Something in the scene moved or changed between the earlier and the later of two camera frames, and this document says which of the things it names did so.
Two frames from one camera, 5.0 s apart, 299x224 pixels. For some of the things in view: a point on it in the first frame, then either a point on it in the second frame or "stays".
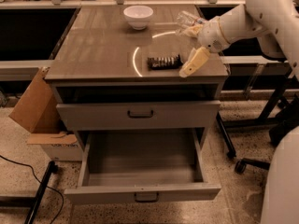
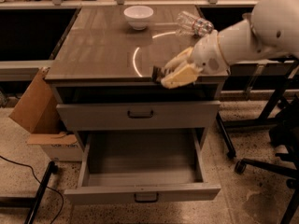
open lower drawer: x=143 y=164 stays
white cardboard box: x=59 y=146 stays
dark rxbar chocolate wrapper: x=164 y=63 -> x=158 y=73
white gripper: x=210 y=35 -> x=206 y=55
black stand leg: x=31 y=201 stays
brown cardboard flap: x=36 y=110 stays
